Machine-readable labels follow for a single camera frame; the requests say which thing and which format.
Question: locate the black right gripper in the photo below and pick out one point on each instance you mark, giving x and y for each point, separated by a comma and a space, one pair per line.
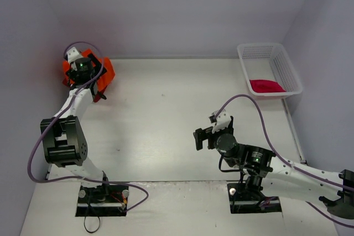
208, 135

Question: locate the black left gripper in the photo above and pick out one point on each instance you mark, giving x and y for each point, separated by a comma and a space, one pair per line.
97, 61

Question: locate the orange t shirt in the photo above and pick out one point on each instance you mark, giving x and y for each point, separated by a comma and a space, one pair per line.
106, 79

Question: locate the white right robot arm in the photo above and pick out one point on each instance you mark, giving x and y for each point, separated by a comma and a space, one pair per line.
268, 175

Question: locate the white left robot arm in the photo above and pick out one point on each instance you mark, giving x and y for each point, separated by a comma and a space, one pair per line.
64, 142

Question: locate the folded dark red t shirt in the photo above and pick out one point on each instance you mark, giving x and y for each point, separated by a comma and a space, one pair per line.
66, 82

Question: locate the magenta t shirt in basket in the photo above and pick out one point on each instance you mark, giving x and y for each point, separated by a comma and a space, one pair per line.
266, 86

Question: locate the white plastic basket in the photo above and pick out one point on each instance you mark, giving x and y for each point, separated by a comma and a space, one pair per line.
269, 62

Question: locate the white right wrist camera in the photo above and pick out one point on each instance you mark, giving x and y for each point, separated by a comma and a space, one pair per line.
220, 121

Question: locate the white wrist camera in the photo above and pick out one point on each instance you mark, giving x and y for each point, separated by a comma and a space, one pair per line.
220, 121
72, 55

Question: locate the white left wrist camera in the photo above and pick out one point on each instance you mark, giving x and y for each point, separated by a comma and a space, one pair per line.
72, 55

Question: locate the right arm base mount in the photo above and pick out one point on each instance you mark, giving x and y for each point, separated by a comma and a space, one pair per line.
242, 202

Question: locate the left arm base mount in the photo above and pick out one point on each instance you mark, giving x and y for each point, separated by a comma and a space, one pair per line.
102, 201

